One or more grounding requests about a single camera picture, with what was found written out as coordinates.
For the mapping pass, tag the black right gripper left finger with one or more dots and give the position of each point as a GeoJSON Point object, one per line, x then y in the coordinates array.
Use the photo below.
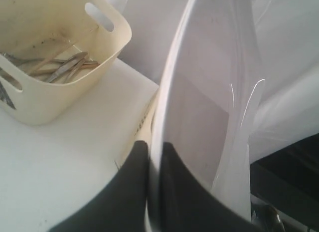
{"type": "Point", "coordinates": [121, 205]}

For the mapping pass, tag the large white square plate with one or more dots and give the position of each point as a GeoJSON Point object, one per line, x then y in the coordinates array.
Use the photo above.
{"type": "Point", "coordinates": [212, 142]}

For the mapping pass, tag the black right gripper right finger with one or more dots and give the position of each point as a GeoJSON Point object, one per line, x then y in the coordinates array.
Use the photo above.
{"type": "Point", "coordinates": [179, 203]}

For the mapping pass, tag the steel table knife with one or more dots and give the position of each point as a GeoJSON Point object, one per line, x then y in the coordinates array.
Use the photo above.
{"type": "Point", "coordinates": [72, 61]}

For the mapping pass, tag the cream bin with triangle mark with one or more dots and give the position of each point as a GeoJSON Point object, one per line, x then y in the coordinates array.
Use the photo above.
{"type": "Point", "coordinates": [30, 30]}

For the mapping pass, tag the wooden chopstick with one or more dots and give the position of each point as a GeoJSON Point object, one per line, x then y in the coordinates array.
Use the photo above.
{"type": "Point", "coordinates": [52, 56]}
{"type": "Point", "coordinates": [85, 65]}

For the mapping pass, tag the steel fork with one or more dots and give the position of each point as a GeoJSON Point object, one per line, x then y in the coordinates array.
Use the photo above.
{"type": "Point", "coordinates": [75, 69]}

